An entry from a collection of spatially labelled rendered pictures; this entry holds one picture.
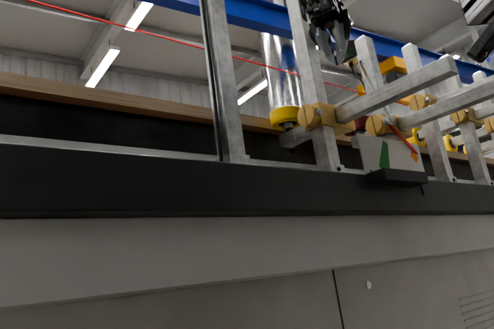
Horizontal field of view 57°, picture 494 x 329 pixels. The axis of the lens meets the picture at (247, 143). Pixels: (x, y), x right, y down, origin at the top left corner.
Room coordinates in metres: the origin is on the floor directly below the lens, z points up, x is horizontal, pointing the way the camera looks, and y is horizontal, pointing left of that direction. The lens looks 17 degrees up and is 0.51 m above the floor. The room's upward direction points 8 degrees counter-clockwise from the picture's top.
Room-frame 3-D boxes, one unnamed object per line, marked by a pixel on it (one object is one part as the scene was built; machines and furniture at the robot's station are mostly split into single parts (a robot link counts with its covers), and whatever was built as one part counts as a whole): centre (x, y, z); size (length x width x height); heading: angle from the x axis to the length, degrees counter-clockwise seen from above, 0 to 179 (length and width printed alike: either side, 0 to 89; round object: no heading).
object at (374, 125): (1.12, -0.36, 0.85); 0.13 x 0.06 x 0.05; 132
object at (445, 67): (0.91, -0.24, 0.83); 0.43 x 0.03 x 0.04; 42
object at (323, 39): (0.85, -0.19, 0.97); 0.06 x 0.03 x 0.09; 152
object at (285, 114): (1.06, -0.11, 0.85); 0.08 x 0.08 x 0.11
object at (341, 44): (0.84, -0.21, 0.97); 0.06 x 0.03 x 0.09; 152
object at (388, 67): (5.75, -2.16, 2.95); 0.34 x 0.26 x 0.49; 127
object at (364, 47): (1.10, -0.35, 0.86); 0.03 x 0.03 x 0.48; 42
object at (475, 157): (1.43, -0.72, 0.93); 0.03 x 0.03 x 0.48; 42
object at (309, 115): (0.95, -0.18, 0.83); 0.13 x 0.06 x 0.05; 132
